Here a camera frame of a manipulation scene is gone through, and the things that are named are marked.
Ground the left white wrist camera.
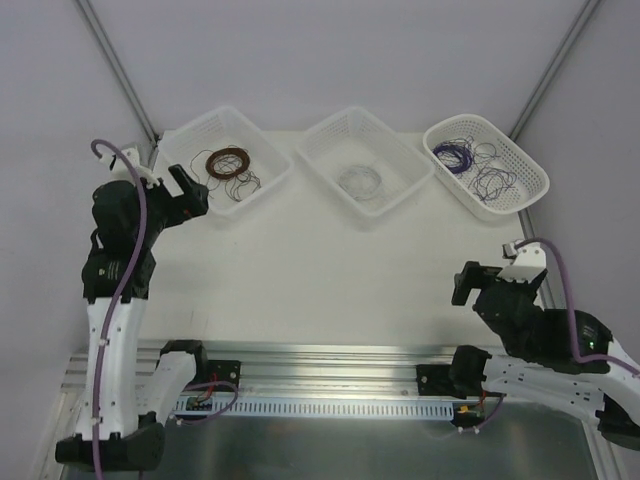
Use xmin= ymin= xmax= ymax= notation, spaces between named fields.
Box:
xmin=99 ymin=143 xmax=160 ymax=189

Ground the left white perforated basket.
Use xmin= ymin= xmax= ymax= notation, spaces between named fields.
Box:
xmin=159 ymin=106 xmax=293 ymax=219

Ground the right white perforated basket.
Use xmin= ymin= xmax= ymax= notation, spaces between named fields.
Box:
xmin=422 ymin=114 xmax=550 ymax=222

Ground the white wire coil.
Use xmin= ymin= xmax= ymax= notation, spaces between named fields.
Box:
xmin=338 ymin=164 xmax=384 ymax=202

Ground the middle white perforated basket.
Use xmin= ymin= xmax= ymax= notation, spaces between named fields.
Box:
xmin=296 ymin=106 xmax=435 ymax=231

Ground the aluminium frame post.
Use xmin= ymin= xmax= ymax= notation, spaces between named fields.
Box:
xmin=72 ymin=0 xmax=160 ymax=148
xmin=509 ymin=0 xmax=603 ymax=141

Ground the left aluminium frame post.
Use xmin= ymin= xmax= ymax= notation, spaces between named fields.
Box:
xmin=72 ymin=0 xmax=160 ymax=148

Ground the right aluminium frame post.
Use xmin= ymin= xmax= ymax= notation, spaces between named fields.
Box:
xmin=509 ymin=0 xmax=603 ymax=141

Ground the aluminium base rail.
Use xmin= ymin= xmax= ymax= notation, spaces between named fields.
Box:
xmin=62 ymin=339 xmax=521 ymax=401

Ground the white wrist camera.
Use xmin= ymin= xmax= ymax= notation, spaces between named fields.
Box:
xmin=497 ymin=242 xmax=547 ymax=283
xmin=99 ymin=143 xmax=160 ymax=189

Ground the white perforated basket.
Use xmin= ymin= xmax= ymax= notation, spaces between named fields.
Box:
xmin=296 ymin=106 xmax=435 ymax=231
xmin=159 ymin=106 xmax=293 ymax=219
xmin=422 ymin=114 xmax=550 ymax=222

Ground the brown wire coil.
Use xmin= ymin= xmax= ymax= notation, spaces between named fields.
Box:
xmin=205 ymin=148 xmax=254 ymax=180

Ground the slotted white cable duct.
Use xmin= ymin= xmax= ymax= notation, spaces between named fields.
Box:
xmin=172 ymin=394 xmax=457 ymax=419

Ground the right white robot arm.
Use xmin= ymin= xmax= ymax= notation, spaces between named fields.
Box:
xmin=448 ymin=261 xmax=639 ymax=450

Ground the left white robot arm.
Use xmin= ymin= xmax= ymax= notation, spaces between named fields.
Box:
xmin=55 ymin=165 xmax=210 ymax=478

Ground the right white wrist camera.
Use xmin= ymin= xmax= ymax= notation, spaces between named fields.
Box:
xmin=497 ymin=242 xmax=547 ymax=283

